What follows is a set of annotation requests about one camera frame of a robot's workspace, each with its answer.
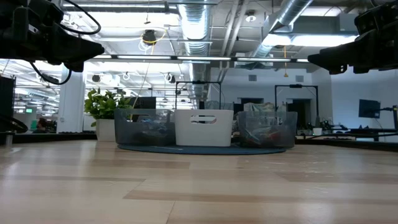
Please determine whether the green leafy plant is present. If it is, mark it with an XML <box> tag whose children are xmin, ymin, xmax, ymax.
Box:
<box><xmin>83</xmin><ymin>88</ymin><xmax>133</xmax><ymax>128</ymax></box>

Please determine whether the black ceiling device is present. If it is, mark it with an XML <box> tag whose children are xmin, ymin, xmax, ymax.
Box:
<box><xmin>142</xmin><ymin>29</ymin><xmax>158</xmax><ymax>46</ymax></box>

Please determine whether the silver ribbed ceiling duct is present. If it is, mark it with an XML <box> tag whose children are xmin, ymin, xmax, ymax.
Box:
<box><xmin>178</xmin><ymin>2</ymin><xmax>215</xmax><ymax>100</ymax></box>

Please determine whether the person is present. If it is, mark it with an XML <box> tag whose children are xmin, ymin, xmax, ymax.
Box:
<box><xmin>32</xmin><ymin>118</ymin><xmax>49</xmax><ymax>134</ymax></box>

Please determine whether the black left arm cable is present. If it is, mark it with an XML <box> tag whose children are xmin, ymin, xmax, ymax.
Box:
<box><xmin>29</xmin><ymin>0</ymin><xmax>102</xmax><ymax>86</ymax></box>

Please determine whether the black metal frame stand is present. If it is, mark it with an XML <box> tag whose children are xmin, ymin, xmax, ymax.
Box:
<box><xmin>275</xmin><ymin>83</ymin><xmax>319</xmax><ymax>127</ymax></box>

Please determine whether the white building pillar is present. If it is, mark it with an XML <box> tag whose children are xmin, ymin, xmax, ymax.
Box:
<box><xmin>57</xmin><ymin>67</ymin><xmax>86</xmax><ymax>134</ymax></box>

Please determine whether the white plastic bin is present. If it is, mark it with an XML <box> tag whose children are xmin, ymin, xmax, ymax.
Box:
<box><xmin>174</xmin><ymin>109</ymin><xmax>234</xmax><ymax>147</ymax></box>

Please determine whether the black upright panel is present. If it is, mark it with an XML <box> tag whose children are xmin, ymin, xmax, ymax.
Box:
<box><xmin>0</xmin><ymin>76</ymin><xmax>16</xmax><ymax>133</ymax></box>

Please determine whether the white plant pot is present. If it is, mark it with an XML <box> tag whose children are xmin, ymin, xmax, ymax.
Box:
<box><xmin>95</xmin><ymin>118</ymin><xmax>116</xmax><ymax>142</ymax></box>

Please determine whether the angled silver ceiling duct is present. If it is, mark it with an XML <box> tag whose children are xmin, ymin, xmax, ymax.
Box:
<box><xmin>253</xmin><ymin>0</ymin><xmax>313</xmax><ymax>58</ymax></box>

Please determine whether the white crumpled cover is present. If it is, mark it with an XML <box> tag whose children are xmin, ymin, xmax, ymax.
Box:
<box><xmin>243</xmin><ymin>101</ymin><xmax>276</xmax><ymax>113</ymax></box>

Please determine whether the grey translucent plastic bin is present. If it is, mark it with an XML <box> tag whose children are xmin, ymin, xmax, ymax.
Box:
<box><xmin>236</xmin><ymin>110</ymin><xmax>298</xmax><ymax>149</ymax></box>
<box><xmin>113</xmin><ymin>108</ymin><xmax>177</xmax><ymax>146</ymax></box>

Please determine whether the yellow hanging tag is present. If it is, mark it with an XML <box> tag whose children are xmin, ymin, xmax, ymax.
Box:
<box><xmin>282</xmin><ymin>46</ymin><xmax>289</xmax><ymax>78</ymax></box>

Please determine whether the long ceiling light strip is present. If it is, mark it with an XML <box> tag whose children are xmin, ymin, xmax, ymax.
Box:
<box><xmin>83</xmin><ymin>54</ymin><xmax>308</xmax><ymax>63</ymax></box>

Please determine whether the dark computer monitor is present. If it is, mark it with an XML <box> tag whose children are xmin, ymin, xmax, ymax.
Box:
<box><xmin>127</xmin><ymin>96</ymin><xmax>157</xmax><ymax>110</ymax></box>

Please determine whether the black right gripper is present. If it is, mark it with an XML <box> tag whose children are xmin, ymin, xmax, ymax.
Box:
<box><xmin>307</xmin><ymin>1</ymin><xmax>398</xmax><ymax>76</ymax></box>

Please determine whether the dark wall monitor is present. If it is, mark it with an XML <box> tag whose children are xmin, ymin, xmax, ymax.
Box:
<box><xmin>358</xmin><ymin>98</ymin><xmax>381</xmax><ymax>119</ymax></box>

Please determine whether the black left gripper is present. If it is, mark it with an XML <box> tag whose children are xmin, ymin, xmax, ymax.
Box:
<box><xmin>0</xmin><ymin>0</ymin><xmax>106</xmax><ymax>73</ymax></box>

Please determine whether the dark blue round mat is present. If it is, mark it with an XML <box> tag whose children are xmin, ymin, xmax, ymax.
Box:
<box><xmin>117</xmin><ymin>142</ymin><xmax>289</xmax><ymax>156</ymax></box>

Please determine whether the black desk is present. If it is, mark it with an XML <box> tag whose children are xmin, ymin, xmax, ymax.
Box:
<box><xmin>329</xmin><ymin>126</ymin><xmax>398</xmax><ymax>134</ymax></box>

